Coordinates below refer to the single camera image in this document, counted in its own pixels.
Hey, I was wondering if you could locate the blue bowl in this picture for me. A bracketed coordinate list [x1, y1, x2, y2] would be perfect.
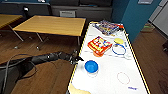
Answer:
[84, 59, 100, 77]

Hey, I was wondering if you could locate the yellow white-topped gaming table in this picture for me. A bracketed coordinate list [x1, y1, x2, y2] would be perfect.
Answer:
[67, 21, 151, 94]

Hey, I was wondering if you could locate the orange plastic toy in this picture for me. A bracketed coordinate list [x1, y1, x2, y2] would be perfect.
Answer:
[87, 36, 114, 58]

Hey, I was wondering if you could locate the yellow low table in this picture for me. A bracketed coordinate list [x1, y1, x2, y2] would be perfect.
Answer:
[12, 15, 87, 52]
[0, 14, 25, 44]

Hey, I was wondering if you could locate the white sofa cushion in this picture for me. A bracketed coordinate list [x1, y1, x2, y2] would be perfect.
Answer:
[59, 10, 77, 18]

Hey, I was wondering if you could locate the colourful game box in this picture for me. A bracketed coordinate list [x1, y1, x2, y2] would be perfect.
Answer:
[92, 20, 124, 37]

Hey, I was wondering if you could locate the dark grey sofa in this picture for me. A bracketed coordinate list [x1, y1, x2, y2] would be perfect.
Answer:
[0, 3, 52, 18]
[49, 0, 113, 22]

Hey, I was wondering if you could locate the cardboard box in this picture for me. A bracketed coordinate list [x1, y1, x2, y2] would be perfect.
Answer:
[141, 22, 156, 33]

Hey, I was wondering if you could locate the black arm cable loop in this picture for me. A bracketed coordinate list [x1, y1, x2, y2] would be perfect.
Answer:
[0, 53, 38, 94]

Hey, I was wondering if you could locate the yellow framed wall poster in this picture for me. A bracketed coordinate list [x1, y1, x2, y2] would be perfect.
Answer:
[137, 0, 155, 5]

